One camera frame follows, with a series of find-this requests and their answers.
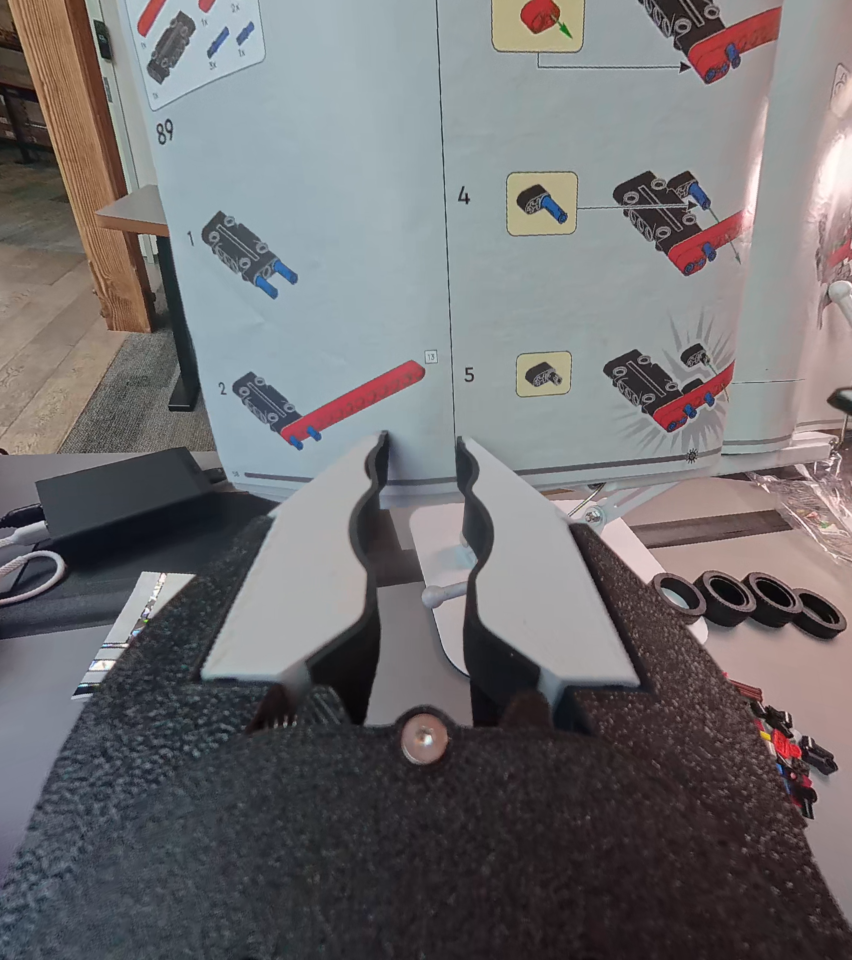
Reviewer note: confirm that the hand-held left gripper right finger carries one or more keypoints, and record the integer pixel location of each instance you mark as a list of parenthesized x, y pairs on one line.
[(546, 600)]

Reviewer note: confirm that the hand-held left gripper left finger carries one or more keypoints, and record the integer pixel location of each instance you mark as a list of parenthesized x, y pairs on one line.
[(306, 585)]

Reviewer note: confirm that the building instruction booklet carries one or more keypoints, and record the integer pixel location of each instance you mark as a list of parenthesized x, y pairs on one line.
[(336, 187)]

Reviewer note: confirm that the dark desk mat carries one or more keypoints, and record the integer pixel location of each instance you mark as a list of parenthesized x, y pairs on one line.
[(88, 592)]

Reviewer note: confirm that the grey desk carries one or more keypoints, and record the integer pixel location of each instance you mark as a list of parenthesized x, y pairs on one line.
[(771, 675)]

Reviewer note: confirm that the clear plastic bag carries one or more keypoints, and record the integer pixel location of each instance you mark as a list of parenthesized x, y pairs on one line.
[(846, 510)]

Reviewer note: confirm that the white book stand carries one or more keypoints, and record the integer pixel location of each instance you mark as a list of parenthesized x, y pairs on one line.
[(437, 637)]

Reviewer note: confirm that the black rubber tire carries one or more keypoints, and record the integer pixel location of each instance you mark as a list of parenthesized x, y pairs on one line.
[(823, 624), (730, 607), (775, 609), (685, 604)]

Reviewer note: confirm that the shiny silver card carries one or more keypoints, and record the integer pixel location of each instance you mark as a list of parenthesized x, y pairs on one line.
[(137, 607)]

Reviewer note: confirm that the black power adapter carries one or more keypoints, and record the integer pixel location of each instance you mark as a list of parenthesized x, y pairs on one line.
[(125, 491)]

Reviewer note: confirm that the pile of small building bricks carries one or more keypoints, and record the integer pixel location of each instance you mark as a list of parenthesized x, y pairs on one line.
[(786, 742)]

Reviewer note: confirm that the wooden side table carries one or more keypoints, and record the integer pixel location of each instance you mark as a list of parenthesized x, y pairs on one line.
[(140, 210)]

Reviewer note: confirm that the wooden pillar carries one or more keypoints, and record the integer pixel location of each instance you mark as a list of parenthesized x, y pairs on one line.
[(73, 150)]

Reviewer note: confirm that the black wall keypad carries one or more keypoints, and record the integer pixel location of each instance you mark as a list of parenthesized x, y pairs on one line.
[(103, 39)]

